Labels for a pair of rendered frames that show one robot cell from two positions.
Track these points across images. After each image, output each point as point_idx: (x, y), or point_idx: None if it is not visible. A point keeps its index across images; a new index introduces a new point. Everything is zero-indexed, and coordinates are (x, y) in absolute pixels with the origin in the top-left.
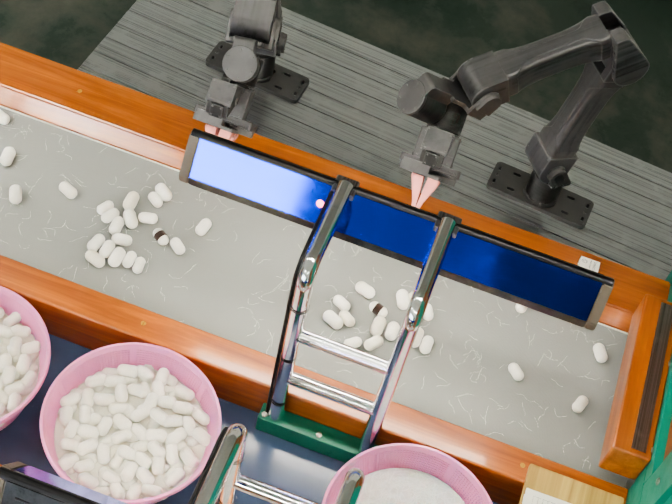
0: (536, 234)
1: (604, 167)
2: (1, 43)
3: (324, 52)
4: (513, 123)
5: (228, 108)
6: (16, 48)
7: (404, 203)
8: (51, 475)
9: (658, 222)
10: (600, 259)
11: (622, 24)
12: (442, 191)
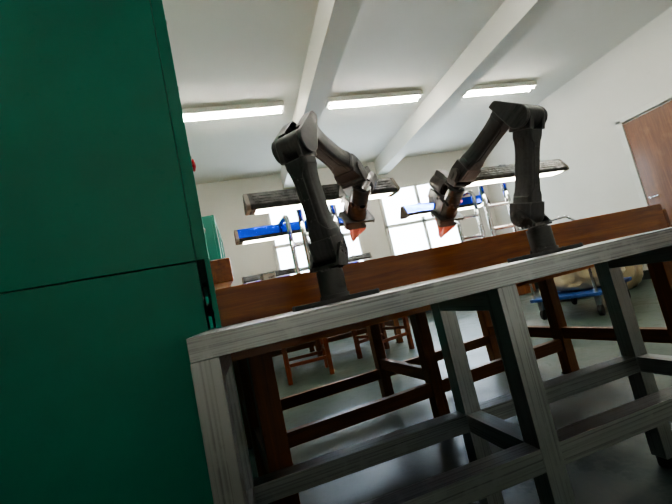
0: (307, 272)
1: (306, 310)
2: (569, 221)
3: (555, 253)
4: (403, 288)
5: (428, 197)
6: (563, 222)
7: (322, 185)
8: (342, 221)
9: (236, 325)
10: (264, 280)
11: (297, 124)
12: (389, 289)
